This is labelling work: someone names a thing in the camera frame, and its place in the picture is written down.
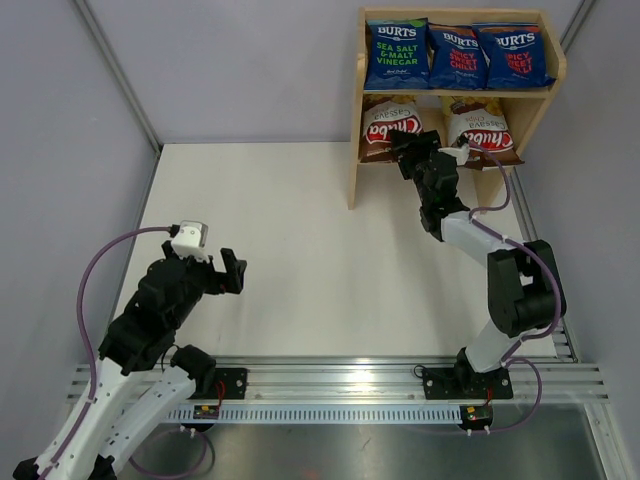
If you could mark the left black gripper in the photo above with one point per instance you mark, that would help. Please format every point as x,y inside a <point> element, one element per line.
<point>234,271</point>

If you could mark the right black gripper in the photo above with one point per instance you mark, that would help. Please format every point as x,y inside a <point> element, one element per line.
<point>427,143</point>

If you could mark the large Chuba cassava chips bag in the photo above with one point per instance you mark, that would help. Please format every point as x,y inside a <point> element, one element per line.
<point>481,121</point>

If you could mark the blue Burts sea salt bag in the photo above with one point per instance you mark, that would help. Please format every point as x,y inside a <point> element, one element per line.
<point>398,55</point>

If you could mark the blue Burts chilli bag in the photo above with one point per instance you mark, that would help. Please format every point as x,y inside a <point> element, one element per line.
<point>458,62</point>
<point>515,54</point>

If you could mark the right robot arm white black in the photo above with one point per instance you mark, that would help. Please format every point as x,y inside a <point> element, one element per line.
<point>524,291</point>

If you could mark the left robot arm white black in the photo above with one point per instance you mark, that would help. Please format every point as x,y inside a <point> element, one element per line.
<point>103,431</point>

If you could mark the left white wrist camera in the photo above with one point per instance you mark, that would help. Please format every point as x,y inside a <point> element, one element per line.
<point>190,240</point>

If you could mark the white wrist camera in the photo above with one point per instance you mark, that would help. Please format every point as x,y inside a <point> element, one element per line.
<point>190,240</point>
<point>461,153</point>

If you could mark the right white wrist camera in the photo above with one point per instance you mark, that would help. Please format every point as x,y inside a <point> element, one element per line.
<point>461,153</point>

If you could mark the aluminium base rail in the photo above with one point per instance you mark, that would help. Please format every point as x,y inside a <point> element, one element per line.
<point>306,390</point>

